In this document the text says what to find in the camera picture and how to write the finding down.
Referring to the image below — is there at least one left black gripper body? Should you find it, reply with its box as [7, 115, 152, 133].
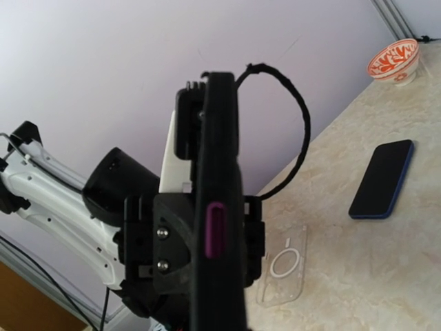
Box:
[122, 192, 266, 297]

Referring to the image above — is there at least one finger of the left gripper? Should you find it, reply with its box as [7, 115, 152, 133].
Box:
[153, 193, 194, 294]

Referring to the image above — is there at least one purple smartphone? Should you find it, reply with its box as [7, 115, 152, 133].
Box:
[204, 201, 227, 259]

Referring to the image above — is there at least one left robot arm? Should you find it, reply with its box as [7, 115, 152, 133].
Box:
[1, 121, 265, 325]

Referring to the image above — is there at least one clear magsafe case left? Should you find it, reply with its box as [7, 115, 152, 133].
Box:
[256, 225, 307, 308]

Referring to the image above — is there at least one blue-edged smartphone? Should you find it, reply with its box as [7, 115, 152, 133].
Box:
[348, 139, 414, 219]

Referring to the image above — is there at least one red white patterned bowl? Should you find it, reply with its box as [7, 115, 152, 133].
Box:
[367, 39, 420, 87]

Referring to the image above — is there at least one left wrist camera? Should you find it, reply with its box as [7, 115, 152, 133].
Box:
[158, 81, 207, 194]

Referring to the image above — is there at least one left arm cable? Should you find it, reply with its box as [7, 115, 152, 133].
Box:
[236, 62, 311, 201]

